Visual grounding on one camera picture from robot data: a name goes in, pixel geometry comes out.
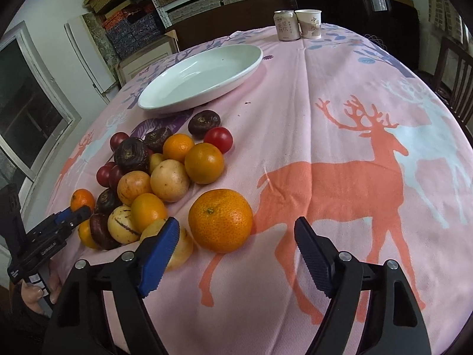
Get small orange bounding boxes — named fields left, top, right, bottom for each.
left=70, top=188, right=95, bottom=212

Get striped yellow melon fruit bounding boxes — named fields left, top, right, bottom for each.
left=107, top=205, right=141, bottom=244

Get dark red plum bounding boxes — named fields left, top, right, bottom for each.
left=96, top=162, right=124, bottom=190

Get orange-yellow passion fruit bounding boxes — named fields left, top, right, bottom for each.
left=117, top=171, right=152, bottom=206

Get large dark water chestnut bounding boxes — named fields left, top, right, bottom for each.
left=114, top=137, right=150, bottom=173

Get pale yellow fruit front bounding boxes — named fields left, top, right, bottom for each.
left=140, top=219, right=194, bottom=272

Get small orange mandarin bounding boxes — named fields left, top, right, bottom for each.
left=163, top=133, right=195, bottom=163

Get large orange mandarin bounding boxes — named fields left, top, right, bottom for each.
left=188, top=188, right=253, bottom=253

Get dark water chestnut top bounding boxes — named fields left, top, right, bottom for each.
left=188, top=110, right=221, bottom=139

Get red cherry tomato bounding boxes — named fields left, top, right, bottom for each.
left=204, top=127, right=233, bottom=154

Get orange kumquat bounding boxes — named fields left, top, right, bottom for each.
left=131, top=193, right=168, bottom=233

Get person's left hand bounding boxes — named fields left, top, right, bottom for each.
left=21, top=260, right=63, bottom=315

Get white oval plate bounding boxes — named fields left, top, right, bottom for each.
left=138, top=44, right=263, bottom=114

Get cardboard box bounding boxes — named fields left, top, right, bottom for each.
left=115, top=30, right=179, bottom=87

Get pink deer tablecloth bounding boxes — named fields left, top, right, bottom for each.
left=46, top=24, right=472, bottom=354

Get wooden chair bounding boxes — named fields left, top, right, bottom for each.
left=432, top=37, right=472, bottom=143

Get pink drink can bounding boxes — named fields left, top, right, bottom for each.
left=273, top=10, right=301, bottom=42

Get dark cabinet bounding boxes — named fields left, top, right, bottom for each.
left=171, top=0, right=420, bottom=70

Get white paper cup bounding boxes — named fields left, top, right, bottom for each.
left=295, top=10, right=321, bottom=39

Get window frame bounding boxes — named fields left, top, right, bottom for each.
left=1, top=22, right=80, bottom=196

